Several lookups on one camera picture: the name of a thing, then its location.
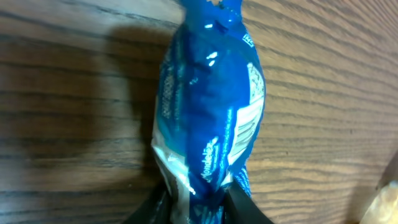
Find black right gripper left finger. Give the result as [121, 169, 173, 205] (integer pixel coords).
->
[123, 183, 171, 224]

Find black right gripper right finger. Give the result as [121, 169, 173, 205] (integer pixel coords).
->
[223, 182, 274, 224]

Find blue snack packet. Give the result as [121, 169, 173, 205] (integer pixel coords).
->
[151, 0, 266, 224]

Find beige dried mushroom bag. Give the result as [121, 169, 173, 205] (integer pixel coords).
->
[360, 180, 398, 224]

